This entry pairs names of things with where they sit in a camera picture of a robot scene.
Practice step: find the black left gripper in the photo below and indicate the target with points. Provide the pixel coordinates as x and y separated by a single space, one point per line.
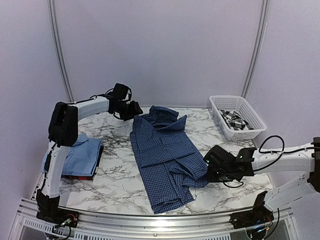
135 110

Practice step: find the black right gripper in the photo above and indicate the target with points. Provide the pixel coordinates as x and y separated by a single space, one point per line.
211 178

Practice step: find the blue checkered long sleeve shirt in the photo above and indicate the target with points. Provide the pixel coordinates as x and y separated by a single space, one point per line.
168 162

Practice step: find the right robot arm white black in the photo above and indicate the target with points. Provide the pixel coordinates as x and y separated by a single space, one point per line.
304 158

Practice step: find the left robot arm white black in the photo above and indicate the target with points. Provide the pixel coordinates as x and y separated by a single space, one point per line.
63 133

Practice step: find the black white plaid shirt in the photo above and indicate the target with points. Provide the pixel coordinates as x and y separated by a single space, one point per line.
234 121

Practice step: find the white plastic mesh basket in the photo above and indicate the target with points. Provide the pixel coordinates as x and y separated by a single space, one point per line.
244 109

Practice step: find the folded light blue shirt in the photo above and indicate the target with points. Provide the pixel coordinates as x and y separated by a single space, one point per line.
82 158

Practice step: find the folded red black plaid shirt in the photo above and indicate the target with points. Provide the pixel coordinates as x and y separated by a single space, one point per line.
96 167

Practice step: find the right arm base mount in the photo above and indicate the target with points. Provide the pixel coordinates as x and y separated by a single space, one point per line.
248 218

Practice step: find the aluminium front frame rail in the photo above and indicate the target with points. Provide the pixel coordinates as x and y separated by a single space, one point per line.
105 226

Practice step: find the left aluminium corner post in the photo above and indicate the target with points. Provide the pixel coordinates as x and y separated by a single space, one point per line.
58 49

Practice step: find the aluminium corner post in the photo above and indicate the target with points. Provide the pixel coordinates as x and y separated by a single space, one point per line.
58 49
262 23

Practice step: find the right aluminium corner post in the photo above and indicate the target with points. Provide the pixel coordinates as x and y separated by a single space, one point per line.
262 23

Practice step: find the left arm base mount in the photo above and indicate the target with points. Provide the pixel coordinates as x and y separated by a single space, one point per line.
59 216

